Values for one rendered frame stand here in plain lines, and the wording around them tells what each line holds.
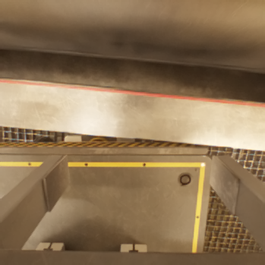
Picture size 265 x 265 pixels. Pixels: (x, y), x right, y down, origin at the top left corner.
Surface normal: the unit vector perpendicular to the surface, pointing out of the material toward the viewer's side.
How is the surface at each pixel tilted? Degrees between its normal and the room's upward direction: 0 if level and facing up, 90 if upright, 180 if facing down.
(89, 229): 0
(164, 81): 6
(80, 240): 0
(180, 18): 70
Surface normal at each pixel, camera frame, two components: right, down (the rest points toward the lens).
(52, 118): -0.02, 0.24
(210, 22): -0.09, 0.99
